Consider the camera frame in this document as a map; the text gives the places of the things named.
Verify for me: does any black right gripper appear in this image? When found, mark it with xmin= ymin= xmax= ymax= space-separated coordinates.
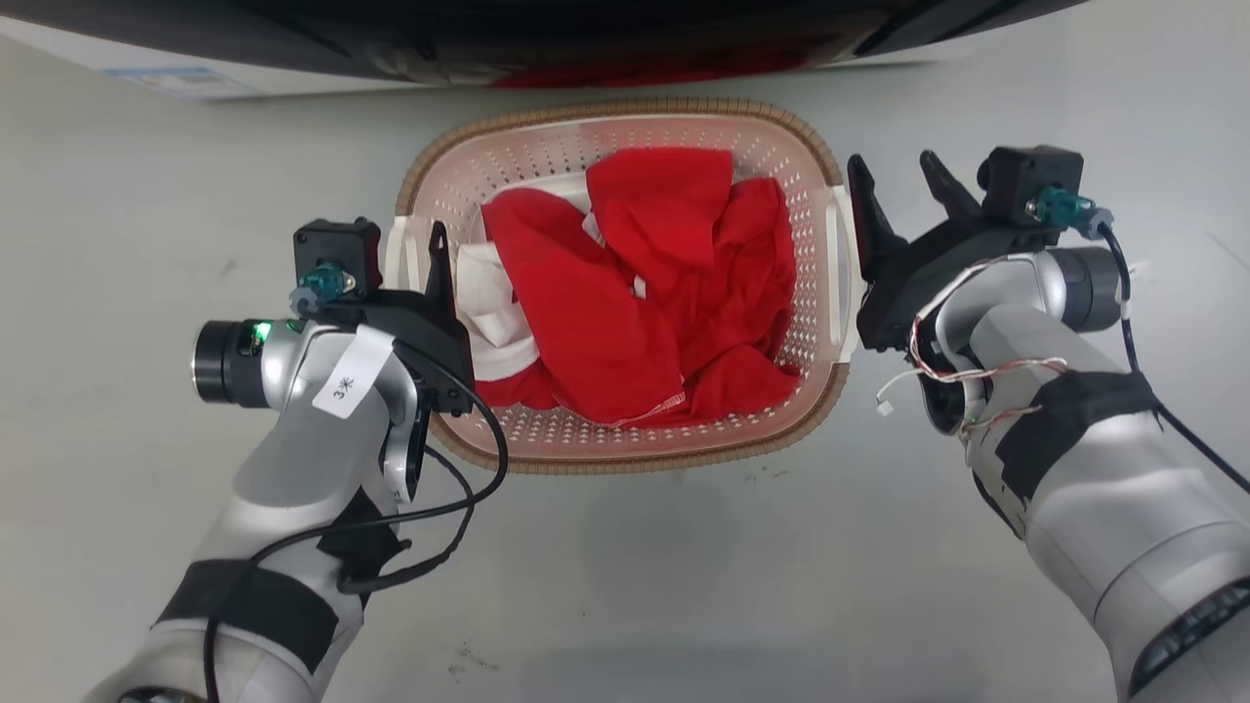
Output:
xmin=847 ymin=148 xmax=1062 ymax=353

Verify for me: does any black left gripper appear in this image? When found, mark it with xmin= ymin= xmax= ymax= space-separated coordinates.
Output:
xmin=322 ymin=221 xmax=478 ymax=417

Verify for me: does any white perforated laundry basket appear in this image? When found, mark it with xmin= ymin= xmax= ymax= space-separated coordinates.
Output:
xmin=384 ymin=97 xmax=862 ymax=476

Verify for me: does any white garment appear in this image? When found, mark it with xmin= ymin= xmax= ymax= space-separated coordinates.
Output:
xmin=453 ymin=176 xmax=647 ymax=383

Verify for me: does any red garment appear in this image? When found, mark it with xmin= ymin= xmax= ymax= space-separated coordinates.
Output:
xmin=477 ymin=145 xmax=803 ymax=429

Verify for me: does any round black washer door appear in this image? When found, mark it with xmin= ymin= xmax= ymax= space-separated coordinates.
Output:
xmin=0 ymin=0 xmax=1090 ymax=90

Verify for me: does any blue energy label sticker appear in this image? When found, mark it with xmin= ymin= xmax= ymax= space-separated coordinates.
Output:
xmin=104 ymin=65 xmax=257 ymax=100

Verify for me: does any white front-load washing machine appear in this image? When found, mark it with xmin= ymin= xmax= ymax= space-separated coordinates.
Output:
xmin=0 ymin=0 xmax=1090 ymax=104

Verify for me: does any teal left camera cable connector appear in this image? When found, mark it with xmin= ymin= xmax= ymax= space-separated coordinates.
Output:
xmin=289 ymin=261 xmax=355 ymax=316

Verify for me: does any teal camera cable connector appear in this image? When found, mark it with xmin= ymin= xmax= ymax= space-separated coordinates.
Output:
xmin=289 ymin=261 xmax=355 ymax=316
xmin=1032 ymin=186 xmax=1115 ymax=239

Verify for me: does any white paper cable tag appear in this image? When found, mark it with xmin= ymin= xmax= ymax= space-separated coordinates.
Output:
xmin=312 ymin=324 xmax=396 ymax=422

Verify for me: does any teal right camera cable connector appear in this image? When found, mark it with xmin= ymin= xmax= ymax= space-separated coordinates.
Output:
xmin=1032 ymin=186 xmax=1115 ymax=239

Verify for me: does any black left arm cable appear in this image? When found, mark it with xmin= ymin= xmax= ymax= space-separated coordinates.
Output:
xmin=200 ymin=342 xmax=511 ymax=703

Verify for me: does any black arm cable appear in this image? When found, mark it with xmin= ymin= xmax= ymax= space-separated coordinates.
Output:
xmin=1098 ymin=224 xmax=1250 ymax=495
xmin=200 ymin=342 xmax=511 ymax=703

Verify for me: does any red white twisted wire bundle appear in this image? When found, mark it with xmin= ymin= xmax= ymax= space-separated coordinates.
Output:
xmin=875 ymin=255 xmax=1071 ymax=432

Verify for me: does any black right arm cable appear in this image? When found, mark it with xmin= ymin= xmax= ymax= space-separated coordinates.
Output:
xmin=1098 ymin=224 xmax=1250 ymax=495

